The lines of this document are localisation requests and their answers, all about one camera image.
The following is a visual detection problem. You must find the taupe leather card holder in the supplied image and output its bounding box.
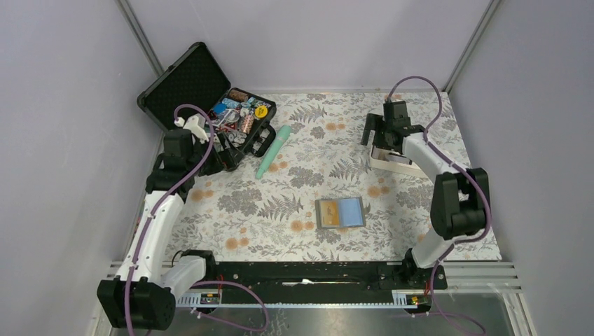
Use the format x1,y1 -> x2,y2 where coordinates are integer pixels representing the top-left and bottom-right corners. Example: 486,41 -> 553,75
315,197 -> 368,230

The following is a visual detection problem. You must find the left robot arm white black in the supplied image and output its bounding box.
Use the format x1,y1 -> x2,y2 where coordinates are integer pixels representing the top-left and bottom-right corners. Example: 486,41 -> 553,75
97,129 -> 228,330

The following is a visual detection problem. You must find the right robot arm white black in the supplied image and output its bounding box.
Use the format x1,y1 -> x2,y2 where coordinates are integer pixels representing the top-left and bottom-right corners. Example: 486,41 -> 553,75
361,101 -> 492,288

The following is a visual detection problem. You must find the white rectangular tray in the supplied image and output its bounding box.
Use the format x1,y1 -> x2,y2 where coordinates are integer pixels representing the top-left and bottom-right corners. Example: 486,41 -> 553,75
369,146 -> 427,178

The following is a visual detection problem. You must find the black poker chip case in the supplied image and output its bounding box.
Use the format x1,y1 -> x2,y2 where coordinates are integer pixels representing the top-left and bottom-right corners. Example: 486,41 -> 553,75
137,42 -> 277,157

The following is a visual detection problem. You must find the yellow poker chip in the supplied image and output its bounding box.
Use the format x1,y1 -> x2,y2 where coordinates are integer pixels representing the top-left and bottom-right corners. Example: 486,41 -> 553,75
254,105 -> 268,119

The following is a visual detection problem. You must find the mint green tube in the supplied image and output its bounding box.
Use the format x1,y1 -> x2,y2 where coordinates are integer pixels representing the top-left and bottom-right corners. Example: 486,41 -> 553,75
255,125 -> 292,180

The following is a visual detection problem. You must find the floral patterned table mat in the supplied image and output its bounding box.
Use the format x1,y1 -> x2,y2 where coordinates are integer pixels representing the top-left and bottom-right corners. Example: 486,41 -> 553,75
165,93 -> 433,261

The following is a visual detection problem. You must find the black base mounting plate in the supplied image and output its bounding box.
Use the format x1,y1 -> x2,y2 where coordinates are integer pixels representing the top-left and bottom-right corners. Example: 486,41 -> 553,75
201,261 -> 448,305

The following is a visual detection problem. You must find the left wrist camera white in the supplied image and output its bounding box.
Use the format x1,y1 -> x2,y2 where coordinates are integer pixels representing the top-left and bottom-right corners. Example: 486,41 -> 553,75
174,114 -> 209,144

